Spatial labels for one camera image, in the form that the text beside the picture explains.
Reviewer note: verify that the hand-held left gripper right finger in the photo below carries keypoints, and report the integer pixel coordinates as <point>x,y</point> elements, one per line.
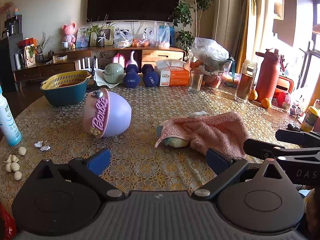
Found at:
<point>217,161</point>

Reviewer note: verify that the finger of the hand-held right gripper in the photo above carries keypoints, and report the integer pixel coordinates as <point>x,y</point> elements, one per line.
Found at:
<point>297,137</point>
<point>265,150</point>

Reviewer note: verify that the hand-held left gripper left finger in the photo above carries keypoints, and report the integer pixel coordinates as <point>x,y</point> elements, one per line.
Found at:
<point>98,161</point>

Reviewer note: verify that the pink towel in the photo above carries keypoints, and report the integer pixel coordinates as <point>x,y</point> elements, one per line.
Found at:
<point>215,130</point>

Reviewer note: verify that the yellow bottle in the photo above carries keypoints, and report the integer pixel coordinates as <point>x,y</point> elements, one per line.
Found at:
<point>309,120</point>

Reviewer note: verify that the small red pouch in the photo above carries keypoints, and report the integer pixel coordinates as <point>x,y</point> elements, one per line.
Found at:
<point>283,98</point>

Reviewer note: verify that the yellow and blue plush toy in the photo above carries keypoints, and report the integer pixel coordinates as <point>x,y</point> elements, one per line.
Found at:
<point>175,143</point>

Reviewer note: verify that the small orange fruit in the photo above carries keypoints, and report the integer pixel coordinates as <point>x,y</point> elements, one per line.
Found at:
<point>253,95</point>
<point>266,103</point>

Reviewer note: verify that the purple bin with pink rim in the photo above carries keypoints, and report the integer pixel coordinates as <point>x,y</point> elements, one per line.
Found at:
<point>117,115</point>

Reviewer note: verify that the crumpled foil wrapper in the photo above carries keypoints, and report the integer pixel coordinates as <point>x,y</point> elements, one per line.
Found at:
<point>38,144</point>
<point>45,148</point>

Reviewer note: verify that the orange bag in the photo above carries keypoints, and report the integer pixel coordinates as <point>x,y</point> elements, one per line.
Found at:
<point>285,83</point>

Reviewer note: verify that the red thermos bottle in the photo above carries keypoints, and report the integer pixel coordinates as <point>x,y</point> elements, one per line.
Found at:
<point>268,77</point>

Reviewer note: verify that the glass tea bottle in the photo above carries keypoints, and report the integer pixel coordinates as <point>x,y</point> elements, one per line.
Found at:
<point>245,82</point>

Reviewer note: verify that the teal basin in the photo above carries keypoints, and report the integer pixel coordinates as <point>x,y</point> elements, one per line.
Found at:
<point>63,96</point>

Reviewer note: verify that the white cloth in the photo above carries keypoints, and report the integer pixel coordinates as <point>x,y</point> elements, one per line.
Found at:
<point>98,78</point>

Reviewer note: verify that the clear drinking glass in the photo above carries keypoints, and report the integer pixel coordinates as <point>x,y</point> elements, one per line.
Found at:
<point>195,81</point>

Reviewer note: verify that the scattered white garlic cloves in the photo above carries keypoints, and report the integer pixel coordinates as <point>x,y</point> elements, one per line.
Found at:
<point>15,166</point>

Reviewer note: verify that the glass fruit container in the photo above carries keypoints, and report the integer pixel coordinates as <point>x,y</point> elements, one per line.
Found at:
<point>212,77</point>

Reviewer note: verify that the blue dumbbell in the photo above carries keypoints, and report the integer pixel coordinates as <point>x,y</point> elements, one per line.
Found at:
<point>131,78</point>
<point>150,77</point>

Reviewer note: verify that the green ceramic pot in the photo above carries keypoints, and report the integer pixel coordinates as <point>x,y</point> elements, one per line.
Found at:
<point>113,73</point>

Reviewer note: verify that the yellow colander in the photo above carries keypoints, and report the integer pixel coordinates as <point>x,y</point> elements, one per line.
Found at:
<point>65,78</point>

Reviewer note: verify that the orange tissue box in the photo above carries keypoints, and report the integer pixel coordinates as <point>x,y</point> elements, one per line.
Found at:
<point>173,77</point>

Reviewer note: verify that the wooden chair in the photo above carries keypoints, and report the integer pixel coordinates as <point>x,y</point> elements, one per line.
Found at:
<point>85,63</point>

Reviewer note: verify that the white bottle with blue label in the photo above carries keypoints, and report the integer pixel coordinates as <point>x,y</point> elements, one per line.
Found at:
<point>7,122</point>

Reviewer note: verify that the pink jug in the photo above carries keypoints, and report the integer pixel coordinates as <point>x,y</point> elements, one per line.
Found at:
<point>118,60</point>

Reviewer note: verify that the pink kettlebell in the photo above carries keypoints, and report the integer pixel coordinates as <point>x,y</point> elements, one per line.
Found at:
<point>131,60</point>

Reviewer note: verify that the small white box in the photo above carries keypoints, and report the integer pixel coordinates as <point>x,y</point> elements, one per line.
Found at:
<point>60,58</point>

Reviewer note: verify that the red packet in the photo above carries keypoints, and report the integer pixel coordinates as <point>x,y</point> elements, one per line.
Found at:
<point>6,222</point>

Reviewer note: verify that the small vase with plant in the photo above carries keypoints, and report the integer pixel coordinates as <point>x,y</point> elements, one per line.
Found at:
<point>100,42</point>

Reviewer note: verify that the wooden television cabinet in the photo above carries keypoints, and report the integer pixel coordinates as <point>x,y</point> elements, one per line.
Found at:
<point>160,55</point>

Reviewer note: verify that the vase with dry twigs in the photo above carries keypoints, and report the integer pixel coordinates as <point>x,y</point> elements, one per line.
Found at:
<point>41,52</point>

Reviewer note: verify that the plastic bag with food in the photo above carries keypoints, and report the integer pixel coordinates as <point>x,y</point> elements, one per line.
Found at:
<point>122,40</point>

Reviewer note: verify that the illustrated card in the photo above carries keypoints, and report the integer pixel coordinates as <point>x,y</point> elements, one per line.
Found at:
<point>30,56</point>

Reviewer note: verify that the yellow curtain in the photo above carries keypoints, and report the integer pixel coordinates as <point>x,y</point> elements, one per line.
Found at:
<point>246,22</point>

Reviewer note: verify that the pink bear figure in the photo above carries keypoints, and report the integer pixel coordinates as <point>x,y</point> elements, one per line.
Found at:
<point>69,33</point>

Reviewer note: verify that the tall clear plastic bag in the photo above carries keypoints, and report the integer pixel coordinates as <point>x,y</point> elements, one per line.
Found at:
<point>159,36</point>

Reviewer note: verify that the dark water dispenser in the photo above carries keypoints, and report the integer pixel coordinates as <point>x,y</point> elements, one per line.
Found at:
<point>10,55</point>

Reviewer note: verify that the white standing air conditioner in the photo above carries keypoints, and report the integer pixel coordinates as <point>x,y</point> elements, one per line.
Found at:
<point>226,15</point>

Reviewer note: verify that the green potted tree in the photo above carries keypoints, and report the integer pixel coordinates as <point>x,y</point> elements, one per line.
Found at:
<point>183,15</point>

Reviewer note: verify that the black television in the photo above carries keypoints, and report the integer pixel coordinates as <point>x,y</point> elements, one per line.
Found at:
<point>133,0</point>

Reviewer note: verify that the blue photo frame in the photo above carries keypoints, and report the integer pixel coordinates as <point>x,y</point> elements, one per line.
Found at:
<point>82,38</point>

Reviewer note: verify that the green photo frame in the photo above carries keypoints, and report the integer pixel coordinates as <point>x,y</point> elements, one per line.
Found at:
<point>109,36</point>

